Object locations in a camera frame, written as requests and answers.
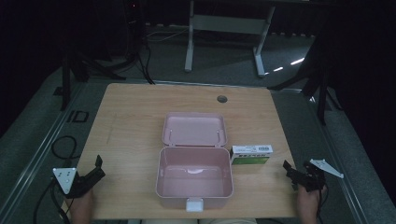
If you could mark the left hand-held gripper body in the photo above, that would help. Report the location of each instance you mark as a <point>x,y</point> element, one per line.
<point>66,179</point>

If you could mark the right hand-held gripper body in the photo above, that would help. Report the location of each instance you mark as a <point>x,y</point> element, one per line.
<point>313,180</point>

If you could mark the person's right hand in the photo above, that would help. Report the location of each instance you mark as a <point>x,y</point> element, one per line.
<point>308,202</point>

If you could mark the person's left hand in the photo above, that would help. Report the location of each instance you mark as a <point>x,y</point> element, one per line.
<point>81,203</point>

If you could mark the white and green carton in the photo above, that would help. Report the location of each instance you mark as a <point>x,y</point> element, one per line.
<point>250,154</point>

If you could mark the black tripod stand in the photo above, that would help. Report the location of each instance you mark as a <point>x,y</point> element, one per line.
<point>322,93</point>
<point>66,81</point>

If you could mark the pink plastic storage box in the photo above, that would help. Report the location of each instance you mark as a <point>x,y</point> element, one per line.
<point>194,174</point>

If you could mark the dark equipment column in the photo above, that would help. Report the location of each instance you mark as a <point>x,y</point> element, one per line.
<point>134,28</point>

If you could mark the metal floor rail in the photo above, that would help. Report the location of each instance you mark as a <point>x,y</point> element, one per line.
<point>339,161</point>
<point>43,146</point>

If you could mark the white metal desk frame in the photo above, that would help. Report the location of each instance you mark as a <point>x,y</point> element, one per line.
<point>227,24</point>

